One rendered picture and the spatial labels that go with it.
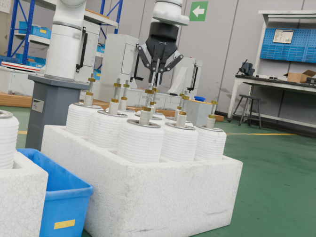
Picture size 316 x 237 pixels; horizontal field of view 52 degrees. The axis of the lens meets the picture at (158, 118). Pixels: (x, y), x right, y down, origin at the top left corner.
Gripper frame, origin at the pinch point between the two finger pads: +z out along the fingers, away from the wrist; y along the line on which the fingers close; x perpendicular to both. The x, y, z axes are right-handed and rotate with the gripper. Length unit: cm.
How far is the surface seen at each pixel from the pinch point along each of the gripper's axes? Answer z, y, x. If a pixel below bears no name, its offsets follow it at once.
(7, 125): 10.9, 27.1, 35.7
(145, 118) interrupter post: 8.9, 4.1, 17.5
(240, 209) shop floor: 36, -36, -6
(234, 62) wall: -64, -239, -486
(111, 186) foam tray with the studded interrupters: 22.8, 9.3, 22.5
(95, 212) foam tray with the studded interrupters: 29.9, 11.4, 19.3
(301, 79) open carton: -44, -286, -346
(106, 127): 13.1, 11.5, 11.0
